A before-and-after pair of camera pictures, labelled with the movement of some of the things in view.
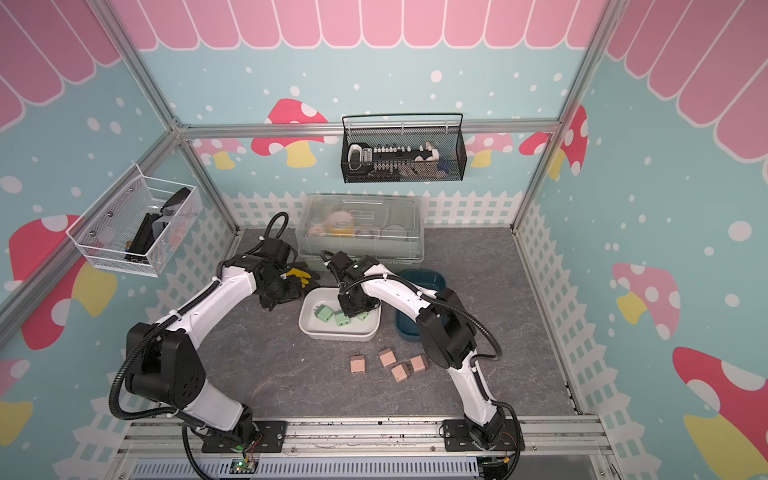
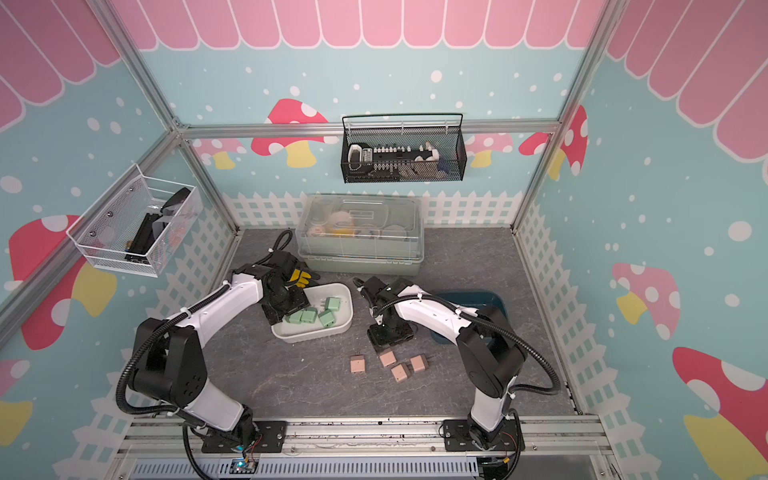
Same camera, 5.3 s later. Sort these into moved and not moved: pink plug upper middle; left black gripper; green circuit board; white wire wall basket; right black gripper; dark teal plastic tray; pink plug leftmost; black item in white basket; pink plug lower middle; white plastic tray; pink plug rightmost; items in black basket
Moved: right black gripper; white plastic tray; left black gripper; dark teal plastic tray
Not moved: green circuit board; pink plug upper middle; pink plug leftmost; pink plug lower middle; white wire wall basket; black item in white basket; pink plug rightmost; items in black basket
